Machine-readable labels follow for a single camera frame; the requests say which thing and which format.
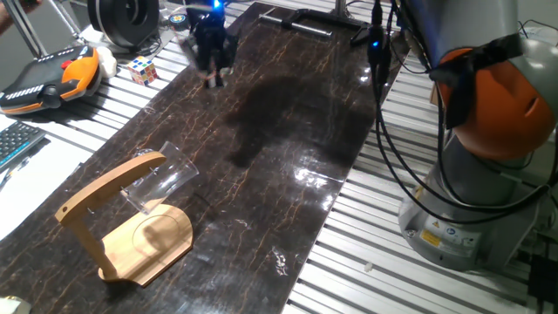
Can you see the black filament spool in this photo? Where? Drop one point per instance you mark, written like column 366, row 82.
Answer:
column 124, row 19

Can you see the silver aluminium frame post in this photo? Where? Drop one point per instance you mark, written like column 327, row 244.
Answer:
column 24, row 28

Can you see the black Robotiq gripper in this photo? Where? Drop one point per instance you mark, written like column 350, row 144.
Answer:
column 211, row 37

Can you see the person's forearm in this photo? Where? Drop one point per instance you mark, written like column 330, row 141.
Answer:
column 3, row 24

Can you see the wooden cup rack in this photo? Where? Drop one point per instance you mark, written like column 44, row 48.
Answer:
column 144, row 248

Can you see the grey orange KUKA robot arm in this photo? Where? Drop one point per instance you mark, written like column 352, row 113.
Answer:
column 479, row 174

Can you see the dark marble pattern mat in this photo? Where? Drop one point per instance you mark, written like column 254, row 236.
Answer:
column 283, row 174

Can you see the white rounded object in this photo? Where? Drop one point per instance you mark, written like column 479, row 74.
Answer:
column 107, row 61

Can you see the silver metal rod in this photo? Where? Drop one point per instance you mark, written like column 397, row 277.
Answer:
column 296, row 25

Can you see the small white debris piece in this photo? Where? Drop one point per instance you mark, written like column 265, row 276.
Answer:
column 368, row 266

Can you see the Rubik's cube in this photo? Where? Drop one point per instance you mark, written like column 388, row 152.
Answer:
column 142, row 70

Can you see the white paper sheet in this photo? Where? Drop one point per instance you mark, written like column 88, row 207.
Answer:
column 39, row 187

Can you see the small pale packet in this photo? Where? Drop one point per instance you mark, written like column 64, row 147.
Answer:
column 13, row 306

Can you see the silver metal pole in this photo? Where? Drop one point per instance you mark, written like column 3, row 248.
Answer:
column 341, row 6

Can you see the brown cardboard box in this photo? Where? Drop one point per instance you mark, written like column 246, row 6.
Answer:
column 435, row 96

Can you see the black computer keyboard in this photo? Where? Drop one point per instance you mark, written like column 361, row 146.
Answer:
column 15, row 141

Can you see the clear glass cup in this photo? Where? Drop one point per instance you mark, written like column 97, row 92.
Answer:
column 170, row 174

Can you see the small blue yellow tape roll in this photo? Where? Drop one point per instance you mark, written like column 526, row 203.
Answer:
column 178, row 20

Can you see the black metal bar frame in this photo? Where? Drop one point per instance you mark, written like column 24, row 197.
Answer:
column 331, row 19

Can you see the orange black teach pendant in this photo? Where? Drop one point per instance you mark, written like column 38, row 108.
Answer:
column 39, row 78

